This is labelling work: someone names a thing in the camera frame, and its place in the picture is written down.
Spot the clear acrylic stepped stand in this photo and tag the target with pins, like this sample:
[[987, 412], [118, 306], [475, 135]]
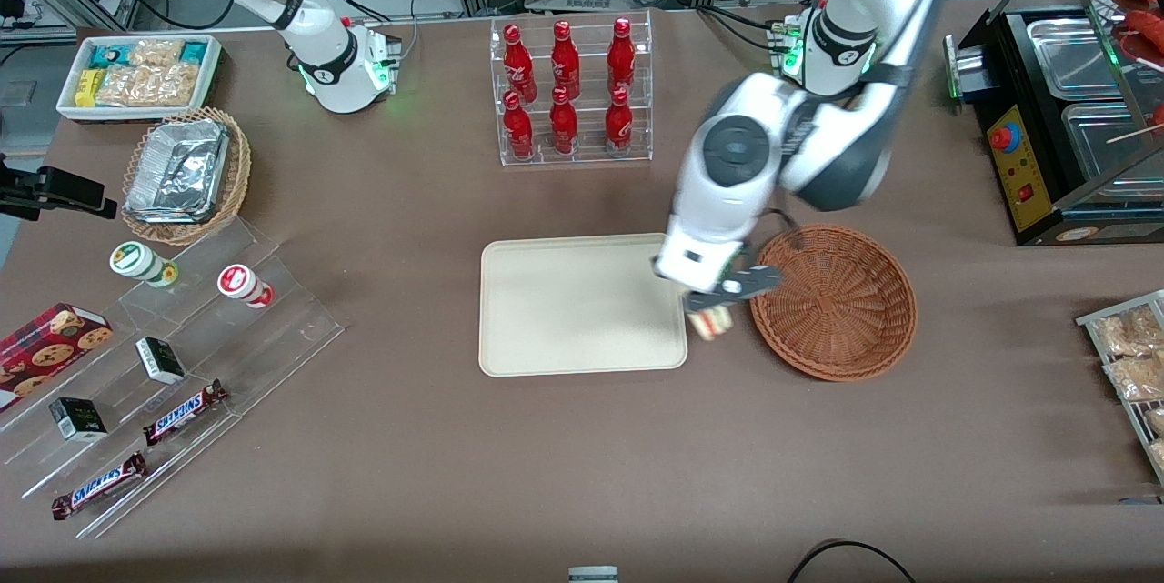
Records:
[[291, 328]]

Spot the large clear snack bag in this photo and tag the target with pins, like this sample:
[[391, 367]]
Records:
[[150, 85]]

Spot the silver foil bag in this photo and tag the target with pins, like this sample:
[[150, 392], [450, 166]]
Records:
[[177, 169]]

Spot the clear acrylic bottle rack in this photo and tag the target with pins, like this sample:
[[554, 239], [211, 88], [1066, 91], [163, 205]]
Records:
[[641, 146]]

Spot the cream plastic tray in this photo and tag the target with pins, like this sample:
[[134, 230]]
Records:
[[573, 310]]

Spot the yellow snack packet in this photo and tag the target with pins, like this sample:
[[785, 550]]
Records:
[[86, 85]]

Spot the steel warmer pan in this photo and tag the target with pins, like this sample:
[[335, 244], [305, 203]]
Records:
[[1073, 60], [1105, 142]]

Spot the red cookie box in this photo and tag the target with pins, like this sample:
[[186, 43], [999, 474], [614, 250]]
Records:
[[45, 351]]

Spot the small clear snack bag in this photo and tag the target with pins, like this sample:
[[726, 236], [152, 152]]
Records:
[[156, 51]]

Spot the teal snack packet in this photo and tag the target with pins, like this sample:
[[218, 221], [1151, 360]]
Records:
[[106, 54], [194, 50]]

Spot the grey box at table edge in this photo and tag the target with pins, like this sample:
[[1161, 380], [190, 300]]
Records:
[[593, 575]]

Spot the clear bag of crackers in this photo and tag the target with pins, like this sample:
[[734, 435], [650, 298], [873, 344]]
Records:
[[1157, 421], [1128, 333], [1159, 454], [1137, 376]]

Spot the brown round wicker basket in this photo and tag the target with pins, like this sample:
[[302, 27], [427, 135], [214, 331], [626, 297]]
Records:
[[846, 328]]

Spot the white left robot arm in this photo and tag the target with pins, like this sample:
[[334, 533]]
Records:
[[737, 151]]

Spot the red lid white cup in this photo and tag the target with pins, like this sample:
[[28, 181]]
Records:
[[238, 281]]

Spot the green lid white cup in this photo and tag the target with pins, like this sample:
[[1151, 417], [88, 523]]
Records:
[[136, 260]]

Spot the black clamp mount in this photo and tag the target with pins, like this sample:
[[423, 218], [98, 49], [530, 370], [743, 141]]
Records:
[[64, 190]]

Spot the white plastic snack bin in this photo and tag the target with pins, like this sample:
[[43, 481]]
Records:
[[136, 114]]

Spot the triangle sandwich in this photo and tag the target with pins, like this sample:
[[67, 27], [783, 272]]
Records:
[[712, 324]]

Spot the black food warmer yellow panel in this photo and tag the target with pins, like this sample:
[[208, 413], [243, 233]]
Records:
[[1023, 169]]

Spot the light tan wicker basket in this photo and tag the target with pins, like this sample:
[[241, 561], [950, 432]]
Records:
[[238, 174]]

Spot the brown Snickers bar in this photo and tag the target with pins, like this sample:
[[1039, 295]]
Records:
[[182, 413], [98, 486]]

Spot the red cola bottle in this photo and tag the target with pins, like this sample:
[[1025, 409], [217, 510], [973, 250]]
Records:
[[563, 123], [516, 55], [564, 54], [618, 121], [518, 126], [621, 48]]

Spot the small black carton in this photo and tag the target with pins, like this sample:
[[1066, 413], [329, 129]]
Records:
[[160, 360], [77, 419]]

